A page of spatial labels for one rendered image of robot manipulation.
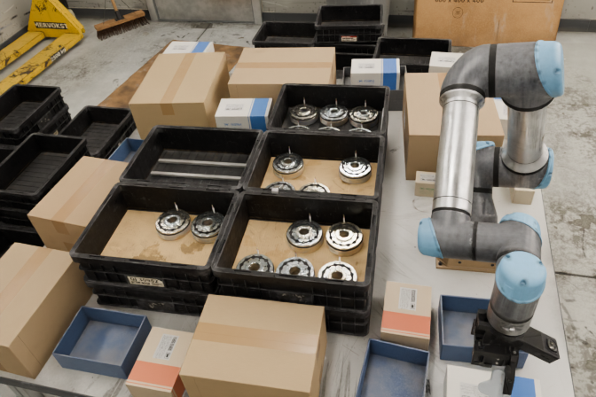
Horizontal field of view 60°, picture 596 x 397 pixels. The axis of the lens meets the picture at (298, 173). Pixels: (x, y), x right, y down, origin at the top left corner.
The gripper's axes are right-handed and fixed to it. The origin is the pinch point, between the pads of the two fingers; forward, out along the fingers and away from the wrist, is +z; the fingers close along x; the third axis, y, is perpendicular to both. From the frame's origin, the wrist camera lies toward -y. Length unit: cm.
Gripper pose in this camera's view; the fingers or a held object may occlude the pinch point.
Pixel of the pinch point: (501, 376)
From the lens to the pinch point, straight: 122.8
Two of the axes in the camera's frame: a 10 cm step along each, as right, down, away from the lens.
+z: 0.9, 7.6, 6.5
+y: -9.7, -0.9, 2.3
